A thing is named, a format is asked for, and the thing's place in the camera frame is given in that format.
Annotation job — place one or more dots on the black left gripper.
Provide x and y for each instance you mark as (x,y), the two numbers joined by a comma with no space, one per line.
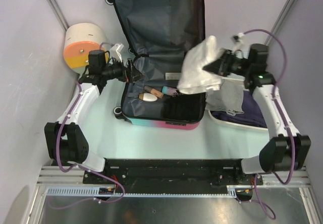
(126,73)

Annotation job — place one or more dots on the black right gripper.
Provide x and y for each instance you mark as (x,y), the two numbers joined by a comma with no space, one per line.
(220,66)

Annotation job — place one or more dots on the brown cylindrical cosmetic tube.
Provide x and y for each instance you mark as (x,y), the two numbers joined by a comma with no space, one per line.
(153,91)

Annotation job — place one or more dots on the pink and teal lotion tube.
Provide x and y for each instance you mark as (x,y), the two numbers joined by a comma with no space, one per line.
(170,91)

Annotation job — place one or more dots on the pink and teal kids suitcase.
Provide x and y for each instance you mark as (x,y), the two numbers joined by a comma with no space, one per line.
(159,33)

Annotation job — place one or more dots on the white rectangular plastic basin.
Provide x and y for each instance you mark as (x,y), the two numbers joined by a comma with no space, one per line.
(236,125)

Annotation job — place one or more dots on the cream and orange drawer box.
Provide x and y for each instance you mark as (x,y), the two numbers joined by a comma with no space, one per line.
(80,39)

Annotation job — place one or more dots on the purple garment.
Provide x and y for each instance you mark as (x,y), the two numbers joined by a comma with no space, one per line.
(251,115)

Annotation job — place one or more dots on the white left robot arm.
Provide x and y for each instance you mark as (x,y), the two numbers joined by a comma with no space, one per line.
(64,138)

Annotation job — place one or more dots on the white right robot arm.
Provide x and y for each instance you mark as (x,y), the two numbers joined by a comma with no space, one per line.
(287,149)

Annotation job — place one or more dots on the white egg-shaped case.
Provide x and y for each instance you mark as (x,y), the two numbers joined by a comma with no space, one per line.
(147,97)

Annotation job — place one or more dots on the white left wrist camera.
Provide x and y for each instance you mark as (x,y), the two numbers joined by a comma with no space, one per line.
(116,51)

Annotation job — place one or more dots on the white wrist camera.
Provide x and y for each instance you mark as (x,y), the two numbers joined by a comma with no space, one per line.
(238,41)
(116,51)

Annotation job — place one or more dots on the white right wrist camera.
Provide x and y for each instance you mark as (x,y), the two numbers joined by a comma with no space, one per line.
(238,41)

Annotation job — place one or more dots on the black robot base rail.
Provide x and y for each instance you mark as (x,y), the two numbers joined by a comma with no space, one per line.
(216,172)

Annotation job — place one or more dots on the white slotted cable duct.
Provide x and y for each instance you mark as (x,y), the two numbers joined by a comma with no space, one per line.
(96,191)

